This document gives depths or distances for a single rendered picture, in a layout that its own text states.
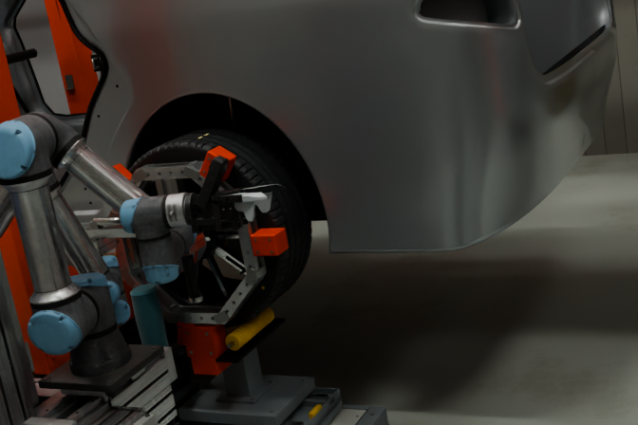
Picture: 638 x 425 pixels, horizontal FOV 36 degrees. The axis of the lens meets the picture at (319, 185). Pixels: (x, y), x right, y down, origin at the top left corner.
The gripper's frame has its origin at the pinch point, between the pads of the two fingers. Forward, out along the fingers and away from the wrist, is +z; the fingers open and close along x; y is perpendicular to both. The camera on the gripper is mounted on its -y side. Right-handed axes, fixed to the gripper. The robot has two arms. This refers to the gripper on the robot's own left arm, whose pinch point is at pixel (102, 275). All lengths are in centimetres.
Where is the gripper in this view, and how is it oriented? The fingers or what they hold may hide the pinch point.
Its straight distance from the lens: 319.8
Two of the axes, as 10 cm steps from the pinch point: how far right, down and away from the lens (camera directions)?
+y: 1.6, 9.6, 2.3
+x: 9.3, -2.3, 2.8
